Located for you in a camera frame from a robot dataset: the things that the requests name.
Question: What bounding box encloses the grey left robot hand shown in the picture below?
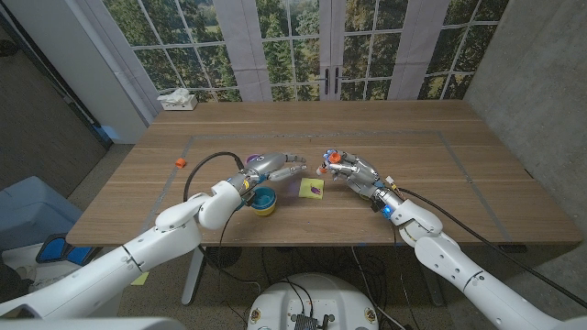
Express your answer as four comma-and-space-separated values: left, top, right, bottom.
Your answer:
227, 152, 308, 196

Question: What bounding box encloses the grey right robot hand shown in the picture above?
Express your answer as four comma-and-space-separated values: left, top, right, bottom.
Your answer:
316, 148, 404, 215

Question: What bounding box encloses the glue stick with orange cap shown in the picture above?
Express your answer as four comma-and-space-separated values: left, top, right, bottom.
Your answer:
316, 151, 343, 176

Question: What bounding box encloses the yellow sticky note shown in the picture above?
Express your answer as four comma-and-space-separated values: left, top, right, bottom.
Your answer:
298, 177, 326, 201

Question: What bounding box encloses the teal plastic bowl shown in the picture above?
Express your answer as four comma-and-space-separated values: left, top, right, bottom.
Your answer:
254, 186, 277, 208

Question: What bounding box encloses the yellow plastic bowl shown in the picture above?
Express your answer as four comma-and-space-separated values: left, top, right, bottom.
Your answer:
249, 203, 277, 217

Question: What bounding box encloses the black round floor fan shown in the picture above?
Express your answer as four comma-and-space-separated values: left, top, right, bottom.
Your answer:
205, 246, 243, 270

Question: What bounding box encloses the white tissue box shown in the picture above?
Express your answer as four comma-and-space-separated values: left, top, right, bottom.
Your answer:
157, 88, 199, 112

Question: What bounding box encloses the printed window backdrop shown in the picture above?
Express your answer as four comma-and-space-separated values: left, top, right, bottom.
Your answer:
103, 0, 510, 103

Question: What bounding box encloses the white robot torso base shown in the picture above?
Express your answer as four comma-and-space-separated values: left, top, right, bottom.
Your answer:
247, 273, 380, 330

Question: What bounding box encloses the white table leg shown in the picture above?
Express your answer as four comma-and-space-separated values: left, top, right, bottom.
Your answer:
181, 246, 208, 307

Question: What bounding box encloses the grey table leg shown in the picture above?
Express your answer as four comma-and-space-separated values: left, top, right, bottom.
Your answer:
415, 245, 446, 307

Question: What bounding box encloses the blue and black pedal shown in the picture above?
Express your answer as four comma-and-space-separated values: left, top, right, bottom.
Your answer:
35, 232, 105, 268

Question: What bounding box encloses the white robot chest edge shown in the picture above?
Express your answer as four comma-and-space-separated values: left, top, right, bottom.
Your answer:
0, 316, 187, 330

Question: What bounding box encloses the blue grey storage box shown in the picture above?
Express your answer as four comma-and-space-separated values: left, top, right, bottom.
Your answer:
0, 176, 83, 252

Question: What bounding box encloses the white sneaker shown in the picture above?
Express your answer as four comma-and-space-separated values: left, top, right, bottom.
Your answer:
17, 265, 70, 292

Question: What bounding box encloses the dark trouser leg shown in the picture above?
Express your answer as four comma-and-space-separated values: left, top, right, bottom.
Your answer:
0, 263, 31, 303

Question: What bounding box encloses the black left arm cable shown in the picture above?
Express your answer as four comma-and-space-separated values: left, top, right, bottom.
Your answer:
183, 151, 262, 294

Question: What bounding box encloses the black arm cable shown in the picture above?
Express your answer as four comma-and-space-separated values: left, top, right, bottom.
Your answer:
398, 186, 587, 309
183, 151, 262, 294

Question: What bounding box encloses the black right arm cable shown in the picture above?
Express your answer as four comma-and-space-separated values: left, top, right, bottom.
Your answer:
398, 186, 587, 309

